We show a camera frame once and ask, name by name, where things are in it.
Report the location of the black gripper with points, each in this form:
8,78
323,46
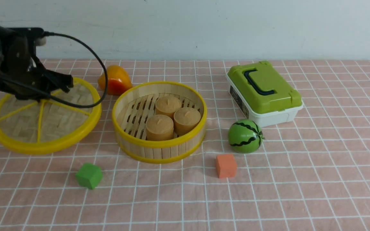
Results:
17,71

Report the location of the woven bamboo steamer lid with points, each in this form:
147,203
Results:
39,128

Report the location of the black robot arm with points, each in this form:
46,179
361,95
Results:
22,74

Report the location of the bamboo steamer basket yellow rim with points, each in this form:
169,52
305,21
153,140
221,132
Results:
132,110

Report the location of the orange yellow toy pepper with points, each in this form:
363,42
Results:
118,80

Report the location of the green foam cube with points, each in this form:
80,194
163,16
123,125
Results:
89,176

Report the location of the brown steamed bun back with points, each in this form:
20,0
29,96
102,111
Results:
167,105

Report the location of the brown steamed bun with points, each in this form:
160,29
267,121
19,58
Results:
159,128
186,119
167,105

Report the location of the brown steamed bun front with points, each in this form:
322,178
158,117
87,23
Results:
159,128

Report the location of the brown steamed bun right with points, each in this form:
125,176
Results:
186,119

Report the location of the orange foam cube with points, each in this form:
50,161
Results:
226,166

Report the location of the green toy watermelon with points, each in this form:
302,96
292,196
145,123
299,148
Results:
245,136

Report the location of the green and white lunch box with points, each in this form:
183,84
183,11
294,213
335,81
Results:
262,94

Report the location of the pink checkered tablecloth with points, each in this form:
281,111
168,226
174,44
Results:
312,174

